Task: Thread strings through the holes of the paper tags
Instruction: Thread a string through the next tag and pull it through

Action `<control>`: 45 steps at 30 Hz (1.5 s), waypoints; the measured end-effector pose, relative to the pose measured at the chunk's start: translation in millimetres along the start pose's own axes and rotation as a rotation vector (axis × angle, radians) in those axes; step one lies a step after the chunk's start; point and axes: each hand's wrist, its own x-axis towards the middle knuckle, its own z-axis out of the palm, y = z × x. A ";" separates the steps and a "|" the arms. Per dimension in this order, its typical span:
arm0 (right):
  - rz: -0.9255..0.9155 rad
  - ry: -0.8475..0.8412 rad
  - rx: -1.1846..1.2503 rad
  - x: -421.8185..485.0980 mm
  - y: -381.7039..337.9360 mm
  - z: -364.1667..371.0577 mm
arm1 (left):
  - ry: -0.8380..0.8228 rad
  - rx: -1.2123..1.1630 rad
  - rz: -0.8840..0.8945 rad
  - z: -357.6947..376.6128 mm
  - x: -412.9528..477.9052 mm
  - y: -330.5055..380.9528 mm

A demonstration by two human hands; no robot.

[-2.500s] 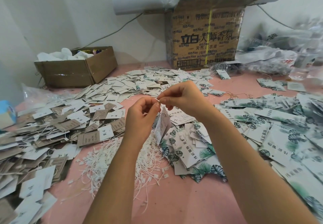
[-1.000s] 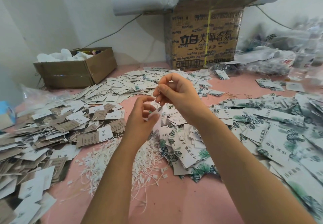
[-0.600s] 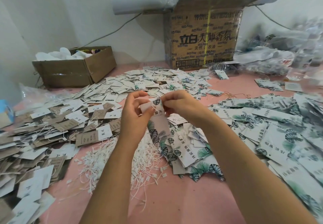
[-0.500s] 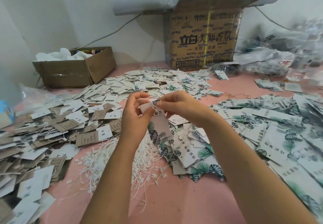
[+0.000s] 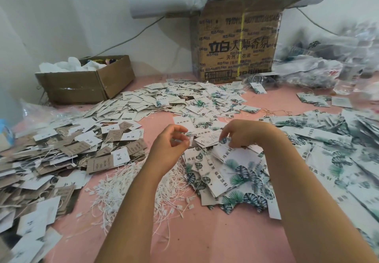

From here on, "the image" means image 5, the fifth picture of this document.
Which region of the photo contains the person's left hand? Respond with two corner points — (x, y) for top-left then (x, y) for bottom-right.
(143, 124), (191, 179)

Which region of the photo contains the person's right hand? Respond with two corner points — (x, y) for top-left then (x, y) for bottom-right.
(218, 118), (280, 150)

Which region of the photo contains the heap of small tags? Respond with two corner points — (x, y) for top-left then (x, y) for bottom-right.
(83, 79), (263, 132)

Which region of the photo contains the pile of white strings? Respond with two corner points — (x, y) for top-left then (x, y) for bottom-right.
(83, 159), (196, 237)

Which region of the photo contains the pile of green leaf tags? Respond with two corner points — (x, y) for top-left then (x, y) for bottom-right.
(180, 109), (379, 257)

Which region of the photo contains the pile of brown white tags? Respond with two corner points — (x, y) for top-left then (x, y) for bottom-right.
(0, 111), (149, 263)

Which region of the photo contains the person's left forearm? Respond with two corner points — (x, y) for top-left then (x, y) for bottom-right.
(95, 171), (175, 263)

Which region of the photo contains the person's right forearm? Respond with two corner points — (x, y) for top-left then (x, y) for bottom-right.
(259, 131), (379, 263)

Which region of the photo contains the large printed cardboard box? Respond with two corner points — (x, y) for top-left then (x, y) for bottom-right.
(189, 0), (310, 85)

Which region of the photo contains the small open cardboard box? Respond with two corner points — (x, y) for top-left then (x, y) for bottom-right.
(35, 55), (136, 105)

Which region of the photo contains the heap of clear plastic bags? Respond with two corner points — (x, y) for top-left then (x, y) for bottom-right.
(274, 23), (379, 98)

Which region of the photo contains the white crumpled material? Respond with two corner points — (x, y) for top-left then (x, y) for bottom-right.
(38, 56), (109, 73)

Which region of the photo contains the clear plastic bag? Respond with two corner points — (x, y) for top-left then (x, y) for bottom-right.
(18, 98), (69, 127)

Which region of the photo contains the blue tissue pack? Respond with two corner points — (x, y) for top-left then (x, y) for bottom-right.
(0, 119), (15, 152)

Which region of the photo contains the black cable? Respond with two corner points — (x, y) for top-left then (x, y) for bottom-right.
(83, 15), (168, 60)

